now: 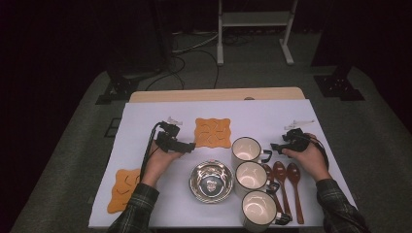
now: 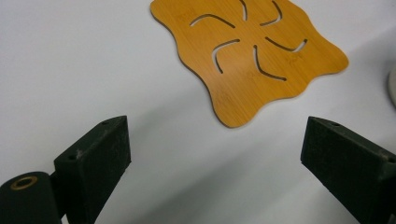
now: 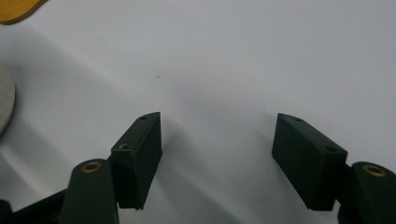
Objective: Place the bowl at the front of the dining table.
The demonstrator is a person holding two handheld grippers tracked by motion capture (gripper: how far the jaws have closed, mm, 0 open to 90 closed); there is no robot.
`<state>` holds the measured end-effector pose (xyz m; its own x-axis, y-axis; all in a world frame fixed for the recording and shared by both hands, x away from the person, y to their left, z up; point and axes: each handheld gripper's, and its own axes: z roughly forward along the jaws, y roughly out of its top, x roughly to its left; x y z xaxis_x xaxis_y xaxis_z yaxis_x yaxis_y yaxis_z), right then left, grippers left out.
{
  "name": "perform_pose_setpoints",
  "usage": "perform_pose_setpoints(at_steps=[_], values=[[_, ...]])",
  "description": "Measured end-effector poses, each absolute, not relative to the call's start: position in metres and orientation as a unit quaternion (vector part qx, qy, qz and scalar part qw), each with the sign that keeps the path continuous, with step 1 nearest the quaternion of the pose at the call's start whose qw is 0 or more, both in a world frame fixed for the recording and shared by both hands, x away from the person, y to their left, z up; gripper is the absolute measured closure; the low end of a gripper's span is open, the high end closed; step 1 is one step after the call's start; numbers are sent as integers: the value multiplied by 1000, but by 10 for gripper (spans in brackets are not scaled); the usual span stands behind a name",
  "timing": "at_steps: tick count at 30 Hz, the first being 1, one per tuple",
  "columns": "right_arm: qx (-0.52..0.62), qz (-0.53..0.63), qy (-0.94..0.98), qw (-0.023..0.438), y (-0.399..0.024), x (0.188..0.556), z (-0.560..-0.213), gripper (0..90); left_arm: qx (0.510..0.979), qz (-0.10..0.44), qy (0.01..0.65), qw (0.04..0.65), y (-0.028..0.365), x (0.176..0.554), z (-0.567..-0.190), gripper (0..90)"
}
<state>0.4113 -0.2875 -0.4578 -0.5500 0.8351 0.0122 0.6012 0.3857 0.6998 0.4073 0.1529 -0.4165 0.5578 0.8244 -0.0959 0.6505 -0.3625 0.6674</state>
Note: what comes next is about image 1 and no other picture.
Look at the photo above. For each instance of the person's left hand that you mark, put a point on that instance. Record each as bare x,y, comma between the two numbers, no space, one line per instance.
157,166

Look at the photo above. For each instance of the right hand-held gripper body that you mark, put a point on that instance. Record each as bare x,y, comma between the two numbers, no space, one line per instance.
296,142

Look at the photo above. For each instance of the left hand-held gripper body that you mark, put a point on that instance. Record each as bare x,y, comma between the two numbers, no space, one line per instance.
166,142

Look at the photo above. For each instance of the person's right hand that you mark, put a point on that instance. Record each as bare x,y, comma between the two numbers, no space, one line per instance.
312,161

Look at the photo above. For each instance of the steel bowl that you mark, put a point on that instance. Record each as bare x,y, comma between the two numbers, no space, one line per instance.
211,181

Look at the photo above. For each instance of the orange felt coaster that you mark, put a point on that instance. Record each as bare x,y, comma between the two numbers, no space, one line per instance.
121,194
212,132

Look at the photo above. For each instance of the white metal stand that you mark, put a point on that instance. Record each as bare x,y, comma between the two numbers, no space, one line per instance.
256,18

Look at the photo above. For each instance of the white mug with dark rim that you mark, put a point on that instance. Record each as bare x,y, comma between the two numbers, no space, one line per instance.
246,150
259,208
251,176

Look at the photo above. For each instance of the dark red wooden spoon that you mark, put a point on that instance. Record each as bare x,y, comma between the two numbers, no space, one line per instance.
293,173
279,171
267,171

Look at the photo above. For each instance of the black stand base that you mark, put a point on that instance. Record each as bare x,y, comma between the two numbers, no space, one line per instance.
121,87
338,87

